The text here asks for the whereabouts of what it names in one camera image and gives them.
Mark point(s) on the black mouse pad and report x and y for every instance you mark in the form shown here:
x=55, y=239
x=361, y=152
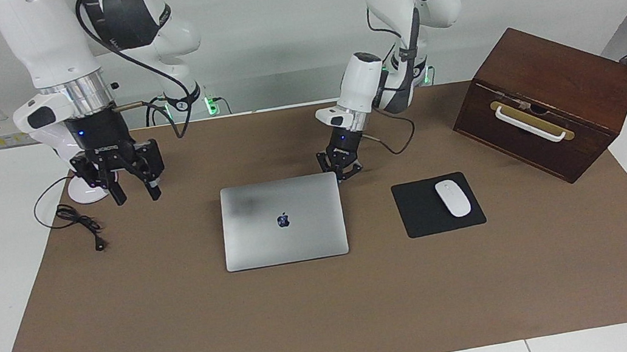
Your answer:
x=416, y=210

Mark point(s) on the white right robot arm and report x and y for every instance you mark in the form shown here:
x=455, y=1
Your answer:
x=49, y=41

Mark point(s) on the silver laptop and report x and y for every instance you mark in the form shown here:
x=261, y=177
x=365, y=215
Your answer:
x=283, y=223

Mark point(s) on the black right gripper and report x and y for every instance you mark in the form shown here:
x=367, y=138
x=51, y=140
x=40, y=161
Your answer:
x=107, y=146

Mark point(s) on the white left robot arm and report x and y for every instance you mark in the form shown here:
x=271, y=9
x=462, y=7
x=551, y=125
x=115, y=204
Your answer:
x=362, y=83

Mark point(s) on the white desk lamp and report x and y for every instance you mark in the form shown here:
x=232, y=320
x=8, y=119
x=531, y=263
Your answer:
x=80, y=193

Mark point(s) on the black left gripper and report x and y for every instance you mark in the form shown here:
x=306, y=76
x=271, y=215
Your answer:
x=343, y=144

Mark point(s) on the white wall power strip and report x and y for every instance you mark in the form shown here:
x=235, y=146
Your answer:
x=1, y=135

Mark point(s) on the brown paper table mat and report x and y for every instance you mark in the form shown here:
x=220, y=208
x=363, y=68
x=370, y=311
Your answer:
x=332, y=308

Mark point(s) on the dark brown wooden box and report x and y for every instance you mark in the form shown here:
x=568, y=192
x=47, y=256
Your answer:
x=576, y=84

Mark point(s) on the white computer mouse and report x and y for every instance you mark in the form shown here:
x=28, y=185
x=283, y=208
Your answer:
x=453, y=198

